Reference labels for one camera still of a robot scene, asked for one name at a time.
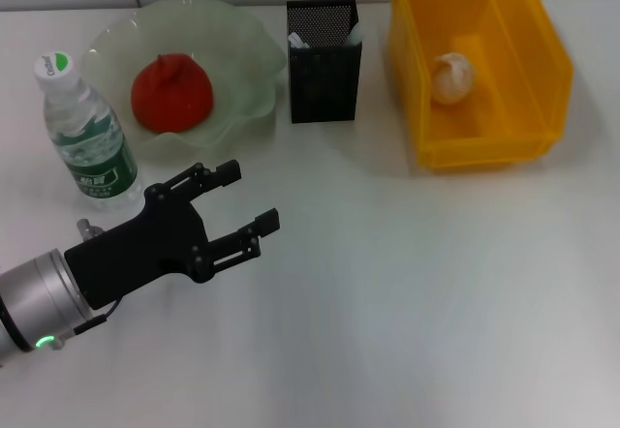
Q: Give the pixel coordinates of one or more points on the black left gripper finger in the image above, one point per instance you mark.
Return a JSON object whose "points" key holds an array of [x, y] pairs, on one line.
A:
{"points": [[269, 222], [227, 171]]}

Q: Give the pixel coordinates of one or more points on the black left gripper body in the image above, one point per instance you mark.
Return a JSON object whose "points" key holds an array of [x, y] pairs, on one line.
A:
{"points": [[140, 253]]}

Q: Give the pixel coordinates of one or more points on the silver grey pen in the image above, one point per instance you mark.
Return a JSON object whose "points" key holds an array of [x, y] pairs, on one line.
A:
{"points": [[355, 36]]}

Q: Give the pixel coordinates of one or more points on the red tomato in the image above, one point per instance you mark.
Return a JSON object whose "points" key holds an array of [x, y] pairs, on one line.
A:
{"points": [[172, 99]]}

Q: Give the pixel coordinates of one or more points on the green pen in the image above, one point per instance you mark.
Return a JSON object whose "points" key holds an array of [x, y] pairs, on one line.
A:
{"points": [[298, 40]]}

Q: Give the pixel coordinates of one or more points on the clear green-label water bottle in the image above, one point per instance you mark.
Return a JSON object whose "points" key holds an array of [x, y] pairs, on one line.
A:
{"points": [[92, 147]]}

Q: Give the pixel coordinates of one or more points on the white garlic bulb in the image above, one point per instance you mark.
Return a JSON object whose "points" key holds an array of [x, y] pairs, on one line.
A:
{"points": [[453, 82]]}

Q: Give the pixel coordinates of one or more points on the translucent green fruit plate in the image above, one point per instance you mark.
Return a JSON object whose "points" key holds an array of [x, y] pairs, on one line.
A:
{"points": [[242, 50]]}

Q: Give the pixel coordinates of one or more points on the black mesh pen holder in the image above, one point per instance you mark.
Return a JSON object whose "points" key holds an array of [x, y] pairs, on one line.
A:
{"points": [[324, 84]]}

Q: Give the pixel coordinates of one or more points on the yellow plastic bin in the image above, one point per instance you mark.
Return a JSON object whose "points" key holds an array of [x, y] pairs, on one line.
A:
{"points": [[513, 123]]}

